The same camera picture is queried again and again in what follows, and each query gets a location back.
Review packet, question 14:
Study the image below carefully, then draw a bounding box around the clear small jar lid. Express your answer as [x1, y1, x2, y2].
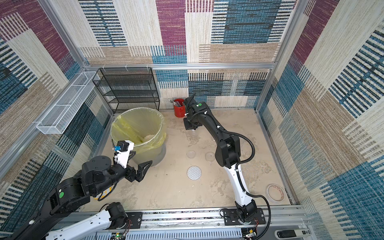
[187, 151, 196, 159]

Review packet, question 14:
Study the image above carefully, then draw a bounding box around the clear medium jar lid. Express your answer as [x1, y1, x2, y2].
[205, 152, 216, 163]

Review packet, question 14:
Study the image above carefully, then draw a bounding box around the yellow calculator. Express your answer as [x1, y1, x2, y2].
[95, 185, 116, 202]

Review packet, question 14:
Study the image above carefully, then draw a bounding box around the red cup with utensils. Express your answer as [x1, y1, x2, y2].
[170, 99, 186, 118]

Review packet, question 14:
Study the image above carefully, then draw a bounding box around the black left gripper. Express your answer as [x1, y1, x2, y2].
[92, 159, 153, 197]

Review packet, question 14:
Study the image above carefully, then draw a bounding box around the roll of tape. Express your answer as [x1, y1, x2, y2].
[266, 184, 285, 204]

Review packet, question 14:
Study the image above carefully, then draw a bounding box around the aluminium mounting rail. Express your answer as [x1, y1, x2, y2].
[50, 204, 316, 240]

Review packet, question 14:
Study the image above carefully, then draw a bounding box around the patterned white jar lid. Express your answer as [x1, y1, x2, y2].
[187, 166, 202, 181]

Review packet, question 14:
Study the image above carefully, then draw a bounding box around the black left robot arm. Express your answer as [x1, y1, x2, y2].
[7, 156, 153, 240]

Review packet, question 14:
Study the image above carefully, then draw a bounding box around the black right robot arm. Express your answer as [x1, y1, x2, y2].
[184, 95, 267, 224]

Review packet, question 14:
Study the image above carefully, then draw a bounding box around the black wire shelf rack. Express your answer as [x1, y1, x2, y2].
[93, 67, 160, 114]

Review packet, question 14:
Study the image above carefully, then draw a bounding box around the white mesh wall basket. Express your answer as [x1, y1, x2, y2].
[37, 72, 96, 135]

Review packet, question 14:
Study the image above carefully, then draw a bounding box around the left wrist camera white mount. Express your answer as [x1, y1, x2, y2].
[114, 140, 134, 169]

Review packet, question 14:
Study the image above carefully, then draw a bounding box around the grey bin with yellow bag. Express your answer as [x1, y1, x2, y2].
[111, 108, 167, 166]

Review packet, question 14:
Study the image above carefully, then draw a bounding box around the black device on rail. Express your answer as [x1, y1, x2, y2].
[275, 229, 312, 240]

